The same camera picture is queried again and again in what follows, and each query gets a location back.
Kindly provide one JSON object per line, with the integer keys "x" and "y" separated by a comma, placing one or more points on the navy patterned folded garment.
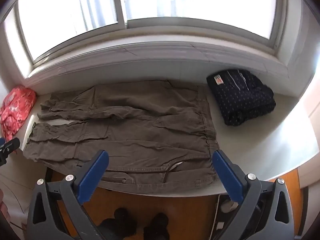
{"x": 245, "y": 97}

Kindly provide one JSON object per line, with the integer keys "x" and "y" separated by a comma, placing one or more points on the window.
{"x": 187, "y": 0}

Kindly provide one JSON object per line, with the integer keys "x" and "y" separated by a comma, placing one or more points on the person's right shoe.
{"x": 156, "y": 227}

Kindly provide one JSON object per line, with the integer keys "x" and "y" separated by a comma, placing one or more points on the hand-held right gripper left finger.
{"x": 93, "y": 175}

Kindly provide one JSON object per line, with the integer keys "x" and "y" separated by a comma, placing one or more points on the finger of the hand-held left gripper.
{"x": 8, "y": 147}

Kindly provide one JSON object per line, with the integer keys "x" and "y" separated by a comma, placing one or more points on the olive brown pants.
{"x": 137, "y": 130}

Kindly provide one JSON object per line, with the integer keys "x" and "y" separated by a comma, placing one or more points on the red patterned cloth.
{"x": 15, "y": 110}

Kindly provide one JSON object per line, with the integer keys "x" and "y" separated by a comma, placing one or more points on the white window sill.
{"x": 150, "y": 52}

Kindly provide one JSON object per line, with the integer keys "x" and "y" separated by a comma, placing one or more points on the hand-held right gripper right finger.
{"x": 227, "y": 175}

